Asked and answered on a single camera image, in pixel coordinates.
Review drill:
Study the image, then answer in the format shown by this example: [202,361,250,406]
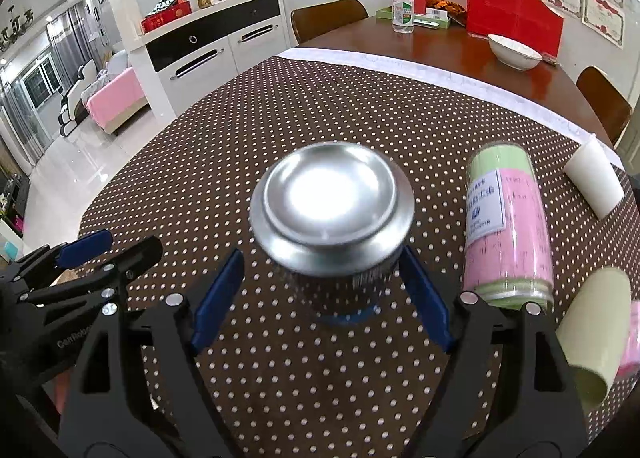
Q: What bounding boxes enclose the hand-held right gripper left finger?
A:
[57,248,246,458]

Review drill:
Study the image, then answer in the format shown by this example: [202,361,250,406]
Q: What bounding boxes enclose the sofa with pink cover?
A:
[82,50,151,136]

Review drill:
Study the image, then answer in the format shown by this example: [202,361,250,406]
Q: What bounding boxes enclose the white and black cabinet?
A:
[122,0,283,119]

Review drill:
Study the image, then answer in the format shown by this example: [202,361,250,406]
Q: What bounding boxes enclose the silver metal can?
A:
[249,140,417,326]

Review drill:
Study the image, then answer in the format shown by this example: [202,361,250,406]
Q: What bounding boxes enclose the brown chair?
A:
[290,0,370,45]
[575,66,634,146]

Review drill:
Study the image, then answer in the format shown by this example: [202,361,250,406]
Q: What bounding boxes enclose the brown polka dot tablecloth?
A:
[75,55,636,458]

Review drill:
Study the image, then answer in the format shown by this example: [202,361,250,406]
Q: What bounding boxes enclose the grey curtains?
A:
[46,2,92,88]

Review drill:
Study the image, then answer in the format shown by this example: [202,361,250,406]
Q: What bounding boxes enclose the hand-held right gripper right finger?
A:
[397,245,592,458]

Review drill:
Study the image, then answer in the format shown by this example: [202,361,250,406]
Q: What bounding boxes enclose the clear spray bottle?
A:
[390,0,417,34]

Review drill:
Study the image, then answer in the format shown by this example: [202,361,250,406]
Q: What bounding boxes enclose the white ceramic bowl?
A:
[487,34,544,71]

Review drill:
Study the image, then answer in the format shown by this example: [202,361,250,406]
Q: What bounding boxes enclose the pink packet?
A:
[616,300,640,381]

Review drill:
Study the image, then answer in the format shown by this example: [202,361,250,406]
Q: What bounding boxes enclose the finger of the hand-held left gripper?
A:
[21,237,165,309]
[0,230,114,291]

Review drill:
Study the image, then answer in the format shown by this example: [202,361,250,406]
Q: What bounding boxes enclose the black chandelier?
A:
[0,6,35,54]

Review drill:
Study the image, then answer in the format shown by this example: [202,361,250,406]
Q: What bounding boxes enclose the white table underlay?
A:
[274,46,618,159]

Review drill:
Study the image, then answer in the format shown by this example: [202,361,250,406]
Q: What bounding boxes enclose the black and white sofa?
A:
[58,60,99,139]

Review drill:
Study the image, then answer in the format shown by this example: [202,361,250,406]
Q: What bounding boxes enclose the red paper bag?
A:
[466,0,565,58]

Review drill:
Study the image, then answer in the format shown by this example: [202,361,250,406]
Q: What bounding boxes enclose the green snack tray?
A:
[376,0,468,29]

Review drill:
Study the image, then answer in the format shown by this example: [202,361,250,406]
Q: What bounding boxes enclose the pink and green can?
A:
[461,143,555,311]

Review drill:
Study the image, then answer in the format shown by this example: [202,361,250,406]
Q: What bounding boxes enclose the red gift box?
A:
[141,0,194,35]

